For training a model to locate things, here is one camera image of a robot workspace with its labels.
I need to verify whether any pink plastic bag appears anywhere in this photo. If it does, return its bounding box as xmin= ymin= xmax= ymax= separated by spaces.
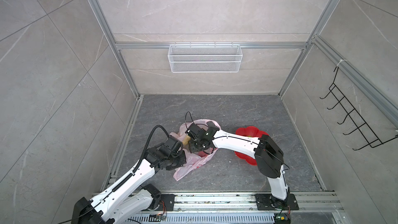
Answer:
xmin=170 ymin=122 xmax=218 ymax=181

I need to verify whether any red flower-shaped bowl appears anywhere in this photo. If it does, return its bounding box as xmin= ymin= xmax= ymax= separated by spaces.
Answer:
xmin=234 ymin=125 xmax=270 ymax=166

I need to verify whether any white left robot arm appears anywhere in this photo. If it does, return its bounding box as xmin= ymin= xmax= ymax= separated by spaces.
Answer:
xmin=66 ymin=125 xmax=186 ymax=224

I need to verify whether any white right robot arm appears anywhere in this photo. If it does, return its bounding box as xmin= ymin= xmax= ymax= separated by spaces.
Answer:
xmin=185 ymin=123 xmax=290 ymax=208

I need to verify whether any cream fake fruit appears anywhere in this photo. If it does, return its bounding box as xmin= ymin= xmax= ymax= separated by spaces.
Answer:
xmin=182 ymin=135 xmax=191 ymax=146

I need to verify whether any white wire mesh basket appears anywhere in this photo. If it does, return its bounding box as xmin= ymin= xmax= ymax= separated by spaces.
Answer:
xmin=167 ymin=44 xmax=243 ymax=73

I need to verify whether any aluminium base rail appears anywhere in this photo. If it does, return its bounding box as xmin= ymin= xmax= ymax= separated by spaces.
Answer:
xmin=90 ymin=191 xmax=344 ymax=224

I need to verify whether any black wire hook rack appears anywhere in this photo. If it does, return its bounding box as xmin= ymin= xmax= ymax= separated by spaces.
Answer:
xmin=320 ymin=66 xmax=398 ymax=151

